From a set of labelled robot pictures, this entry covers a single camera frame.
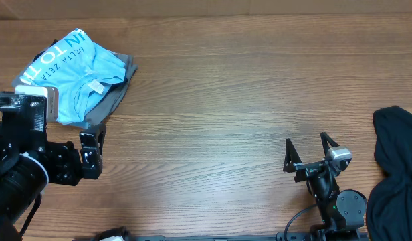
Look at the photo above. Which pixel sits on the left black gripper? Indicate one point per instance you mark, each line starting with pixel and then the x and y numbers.
pixel 74 164

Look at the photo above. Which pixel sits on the black folded shirt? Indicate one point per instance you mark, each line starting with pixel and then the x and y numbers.
pixel 43 51

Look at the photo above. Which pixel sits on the light blue printed t-shirt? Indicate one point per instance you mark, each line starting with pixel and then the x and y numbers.
pixel 81 70

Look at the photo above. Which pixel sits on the light blue folded jeans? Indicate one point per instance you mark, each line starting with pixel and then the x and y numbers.
pixel 85 124

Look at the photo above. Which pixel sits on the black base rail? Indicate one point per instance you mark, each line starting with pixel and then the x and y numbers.
pixel 123 234

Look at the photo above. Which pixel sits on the black garment at right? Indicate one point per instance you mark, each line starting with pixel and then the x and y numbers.
pixel 389 208

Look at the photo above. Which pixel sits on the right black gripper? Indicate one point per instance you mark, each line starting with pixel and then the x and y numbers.
pixel 311 165

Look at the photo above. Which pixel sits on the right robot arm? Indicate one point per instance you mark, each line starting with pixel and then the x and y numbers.
pixel 342 212

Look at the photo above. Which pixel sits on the grey folded garment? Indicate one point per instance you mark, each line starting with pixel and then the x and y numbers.
pixel 116 94

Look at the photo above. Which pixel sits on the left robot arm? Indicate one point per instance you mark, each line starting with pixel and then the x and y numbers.
pixel 29 162

